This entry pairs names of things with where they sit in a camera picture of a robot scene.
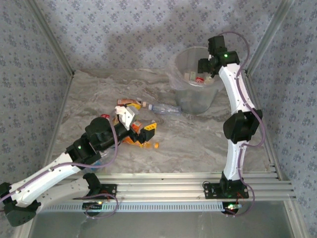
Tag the right controller board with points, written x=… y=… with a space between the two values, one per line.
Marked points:
x=231 y=207

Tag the clear crumpled water bottle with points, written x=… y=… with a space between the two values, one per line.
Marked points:
x=166 y=109

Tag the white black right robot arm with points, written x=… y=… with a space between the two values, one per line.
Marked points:
x=234 y=161

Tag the controller board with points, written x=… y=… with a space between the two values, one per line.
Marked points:
x=231 y=207
x=92 y=205

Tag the aluminium left frame post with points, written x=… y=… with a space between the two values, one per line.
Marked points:
x=49 y=37

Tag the aluminium left table rail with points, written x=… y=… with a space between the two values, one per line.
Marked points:
x=65 y=99

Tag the clear bottle blue label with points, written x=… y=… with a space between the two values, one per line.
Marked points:
x=101 y=161

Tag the left controller board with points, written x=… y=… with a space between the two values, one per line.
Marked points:
x=92 y=205

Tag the aluminium frame post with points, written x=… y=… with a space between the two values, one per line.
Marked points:
x=49 y=37
x=270 y=34

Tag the aluminium table rail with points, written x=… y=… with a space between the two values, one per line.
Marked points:
x=273 y=153
x=65 y=99

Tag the bottle yellow orange label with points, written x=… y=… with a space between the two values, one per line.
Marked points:
x=116 y=120

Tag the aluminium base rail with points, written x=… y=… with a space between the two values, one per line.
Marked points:
x=161 y=188

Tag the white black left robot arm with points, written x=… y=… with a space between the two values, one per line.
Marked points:
x=44 y=178

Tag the aluminium right table rail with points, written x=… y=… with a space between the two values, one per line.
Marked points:
x=273 y=153

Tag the clear plastic bin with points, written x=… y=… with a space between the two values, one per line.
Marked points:
x=193 y=104

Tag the clear bottle peach label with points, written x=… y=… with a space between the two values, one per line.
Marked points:
x=126 y=101

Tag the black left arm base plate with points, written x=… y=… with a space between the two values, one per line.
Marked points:
x=110 y=189

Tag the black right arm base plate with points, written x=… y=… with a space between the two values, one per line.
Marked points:
x=209 y=192

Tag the bottle red orange label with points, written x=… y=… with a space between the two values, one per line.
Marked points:
x=137 y=125

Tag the orange juice plastic bottle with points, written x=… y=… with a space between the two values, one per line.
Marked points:
x=146 y=145

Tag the aluminium right frame post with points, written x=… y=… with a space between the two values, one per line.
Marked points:
x=270 y=34

